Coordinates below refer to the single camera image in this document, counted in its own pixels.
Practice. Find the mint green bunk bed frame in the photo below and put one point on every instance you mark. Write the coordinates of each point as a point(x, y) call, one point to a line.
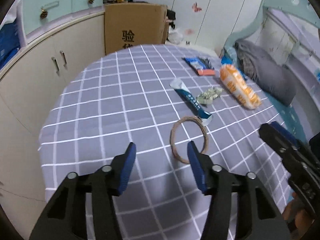
point(279, 11)

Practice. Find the orange white snack bag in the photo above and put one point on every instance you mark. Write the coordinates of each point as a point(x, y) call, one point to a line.
point(237, 86)

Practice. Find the mint green drawer unit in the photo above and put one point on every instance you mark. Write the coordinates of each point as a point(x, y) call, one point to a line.
point(36, 17)

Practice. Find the blue white long wrapper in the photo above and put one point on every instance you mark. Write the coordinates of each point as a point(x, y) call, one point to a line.
point(179, 86)

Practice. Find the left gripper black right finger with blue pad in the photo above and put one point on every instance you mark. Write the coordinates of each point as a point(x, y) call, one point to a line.
point(257, 214)

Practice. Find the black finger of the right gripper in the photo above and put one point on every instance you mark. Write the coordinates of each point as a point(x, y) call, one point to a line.
point(279, 143)

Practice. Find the person's right hand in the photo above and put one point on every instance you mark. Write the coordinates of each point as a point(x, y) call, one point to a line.
point(302, 220)

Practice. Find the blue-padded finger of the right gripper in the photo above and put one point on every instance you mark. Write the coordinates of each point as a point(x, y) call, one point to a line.
point(285, 133)

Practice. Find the cream low cabinet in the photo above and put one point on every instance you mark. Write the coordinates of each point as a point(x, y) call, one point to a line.
point(30, 85)

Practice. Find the blue orange snack packet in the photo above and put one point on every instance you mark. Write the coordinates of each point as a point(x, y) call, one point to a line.
point(201, 66)

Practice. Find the brown cardboard box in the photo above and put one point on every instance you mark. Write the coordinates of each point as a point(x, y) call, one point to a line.
point(131, 24)

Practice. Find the crumpled green white wrapper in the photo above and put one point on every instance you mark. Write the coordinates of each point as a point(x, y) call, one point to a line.
point(207, 97)

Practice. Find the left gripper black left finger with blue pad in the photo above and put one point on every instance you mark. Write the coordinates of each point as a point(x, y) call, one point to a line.
point(64, 216)

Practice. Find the blue folded bag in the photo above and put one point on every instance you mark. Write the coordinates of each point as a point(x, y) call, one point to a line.
point(9, 42)

